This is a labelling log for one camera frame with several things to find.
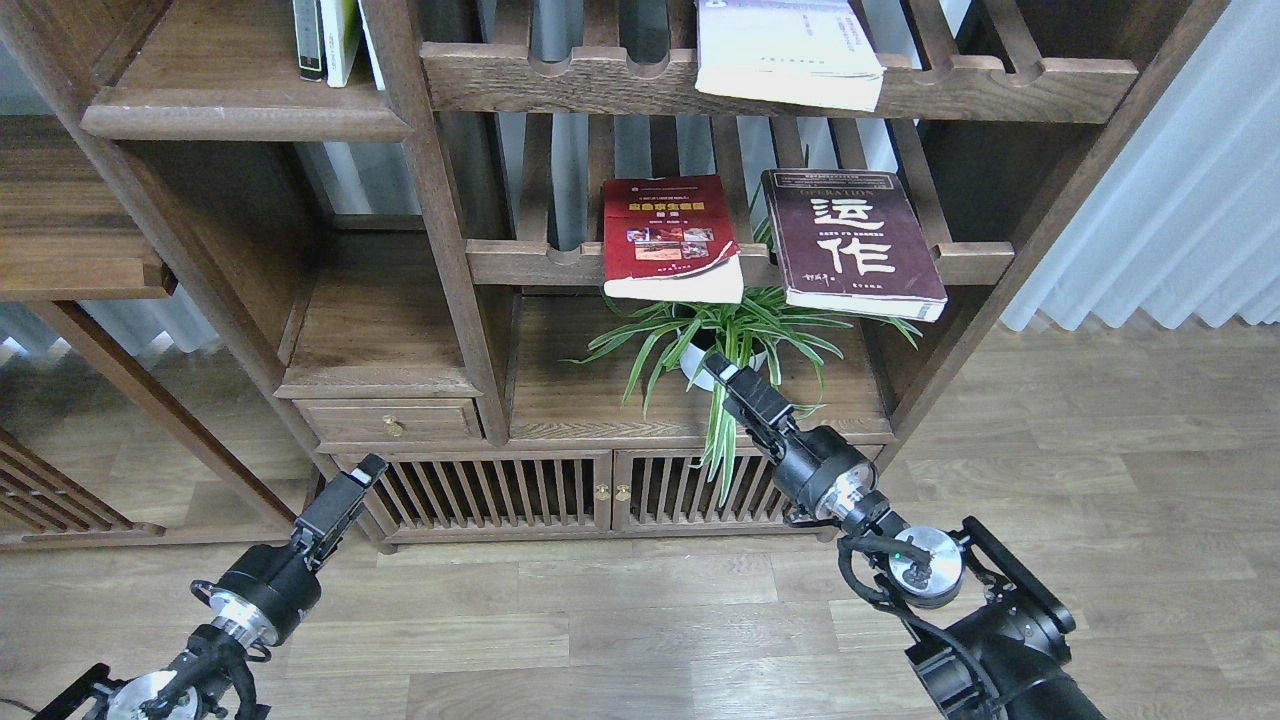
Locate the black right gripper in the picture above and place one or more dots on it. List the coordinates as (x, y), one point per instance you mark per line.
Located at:
(817, 470)

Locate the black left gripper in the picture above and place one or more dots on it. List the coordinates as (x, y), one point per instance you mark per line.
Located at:
(268, 591)

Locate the dark red Chinese book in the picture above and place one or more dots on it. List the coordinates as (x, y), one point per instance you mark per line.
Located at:
(848, 240)

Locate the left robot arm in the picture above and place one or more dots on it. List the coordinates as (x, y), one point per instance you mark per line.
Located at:
(190, 687)

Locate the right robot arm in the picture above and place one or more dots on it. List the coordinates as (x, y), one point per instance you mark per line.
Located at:
(989, 638)

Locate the white plant pot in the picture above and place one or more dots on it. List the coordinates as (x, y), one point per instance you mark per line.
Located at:
(692, 358)

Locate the spider plant leaves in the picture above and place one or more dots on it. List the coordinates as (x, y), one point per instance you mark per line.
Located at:
(759, 324)

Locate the brass drawer knob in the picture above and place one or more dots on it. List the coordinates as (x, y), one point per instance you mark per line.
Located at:
(393, 427)

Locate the red paperback book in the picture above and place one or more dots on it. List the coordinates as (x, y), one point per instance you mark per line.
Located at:
(670, 239)

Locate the dark wooden bookshelf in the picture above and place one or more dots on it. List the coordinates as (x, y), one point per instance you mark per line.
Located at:
(433, 252)

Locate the white open book top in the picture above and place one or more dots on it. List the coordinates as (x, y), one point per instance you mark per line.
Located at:
(811, 53)

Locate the dark spine upright book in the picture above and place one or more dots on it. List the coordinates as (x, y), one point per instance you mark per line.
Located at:
(309, 40)

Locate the white curtain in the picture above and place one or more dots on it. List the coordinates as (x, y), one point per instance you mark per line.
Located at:
(1185, 225)

